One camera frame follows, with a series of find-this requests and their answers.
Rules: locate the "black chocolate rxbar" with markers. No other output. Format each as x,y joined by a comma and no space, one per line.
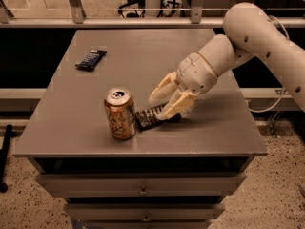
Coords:
147,119

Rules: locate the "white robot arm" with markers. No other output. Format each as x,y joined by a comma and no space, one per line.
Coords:
248,32

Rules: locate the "drawer with knob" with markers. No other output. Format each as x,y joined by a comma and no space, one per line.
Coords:
144,212
140,185

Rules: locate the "orange soda can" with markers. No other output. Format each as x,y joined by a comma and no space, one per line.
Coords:
119,108

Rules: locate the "top drawer with knob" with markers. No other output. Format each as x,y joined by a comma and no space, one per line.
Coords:
140,185

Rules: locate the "metal glass railing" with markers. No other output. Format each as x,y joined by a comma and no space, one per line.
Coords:
100,14

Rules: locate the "blue snack bar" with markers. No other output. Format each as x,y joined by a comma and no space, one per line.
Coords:
91,60

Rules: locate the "grey drawer cabinet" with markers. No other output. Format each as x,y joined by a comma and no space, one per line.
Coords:
68,133

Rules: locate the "black stand leg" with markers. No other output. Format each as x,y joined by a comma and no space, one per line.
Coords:
3,157

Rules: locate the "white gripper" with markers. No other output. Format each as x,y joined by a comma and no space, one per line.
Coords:
195,72

